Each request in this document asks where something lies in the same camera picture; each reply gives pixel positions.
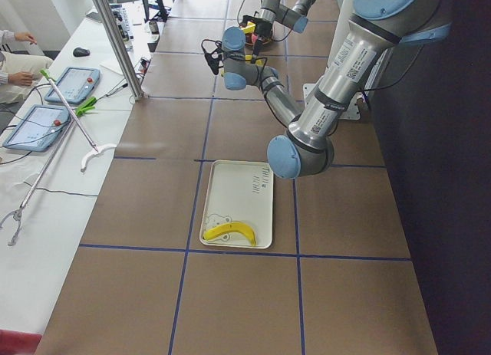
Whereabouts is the long metal grabber tool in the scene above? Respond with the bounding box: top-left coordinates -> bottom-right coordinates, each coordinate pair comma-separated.
0,113 -> 77,248

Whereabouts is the teach pendant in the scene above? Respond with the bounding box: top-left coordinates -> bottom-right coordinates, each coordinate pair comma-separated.
56,67 -> 101,105
2,105 -> 71,152

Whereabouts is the person at desk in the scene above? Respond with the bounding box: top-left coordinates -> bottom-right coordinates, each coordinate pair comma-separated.
1,51 -> 54,104

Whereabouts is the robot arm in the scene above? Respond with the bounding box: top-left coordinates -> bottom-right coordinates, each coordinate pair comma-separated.
252,0 -> 316,38
205,0 -> 453,179

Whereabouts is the aluminium frame post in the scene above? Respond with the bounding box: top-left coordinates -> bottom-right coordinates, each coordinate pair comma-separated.
92,0 -> 144,101

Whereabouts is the teach pendant far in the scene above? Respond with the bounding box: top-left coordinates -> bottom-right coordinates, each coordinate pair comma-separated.
56,67 -> 101,105

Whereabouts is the black computer mouse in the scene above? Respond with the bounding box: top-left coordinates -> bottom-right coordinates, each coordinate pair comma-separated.
72,47 -> 90,58

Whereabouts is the teach pendant near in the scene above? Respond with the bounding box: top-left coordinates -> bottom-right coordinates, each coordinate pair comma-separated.
2,105 -> 71,152

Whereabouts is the green handled grabber tool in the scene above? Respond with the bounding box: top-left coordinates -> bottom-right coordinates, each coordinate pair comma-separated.
39,68 -> 117,174

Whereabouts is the white bear tray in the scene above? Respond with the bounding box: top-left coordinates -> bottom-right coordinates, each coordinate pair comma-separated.
199,160 -> 274,249

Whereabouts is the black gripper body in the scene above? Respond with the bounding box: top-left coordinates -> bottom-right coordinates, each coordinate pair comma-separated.
252,19 -> 272,39
201,40 -> 223,75

